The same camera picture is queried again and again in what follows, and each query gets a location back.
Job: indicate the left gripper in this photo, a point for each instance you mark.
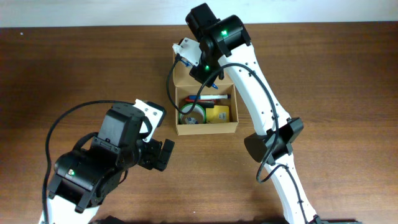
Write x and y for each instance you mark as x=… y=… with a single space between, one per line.
x=156 y=154

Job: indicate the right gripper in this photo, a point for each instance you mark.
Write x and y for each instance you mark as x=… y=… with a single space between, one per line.
x=202 y=76

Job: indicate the brown cardboard box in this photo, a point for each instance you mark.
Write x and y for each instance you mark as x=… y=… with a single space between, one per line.
x=185 y=85

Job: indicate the small white blue box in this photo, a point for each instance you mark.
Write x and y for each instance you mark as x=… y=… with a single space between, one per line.
x=190 y=120

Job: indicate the blue white marker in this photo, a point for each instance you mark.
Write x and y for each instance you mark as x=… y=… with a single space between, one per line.
x=209 y=97

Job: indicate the green tape roll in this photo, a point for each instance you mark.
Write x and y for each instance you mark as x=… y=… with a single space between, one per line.
x=198 y=112

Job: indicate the yellow sticky note pad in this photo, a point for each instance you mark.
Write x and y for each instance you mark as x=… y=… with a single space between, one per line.
x=217 y=114

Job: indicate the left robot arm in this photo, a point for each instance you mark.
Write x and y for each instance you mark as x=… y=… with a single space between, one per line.
x=75 y=192

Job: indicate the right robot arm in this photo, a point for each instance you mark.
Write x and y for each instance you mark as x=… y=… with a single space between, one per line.
x=225 y=47

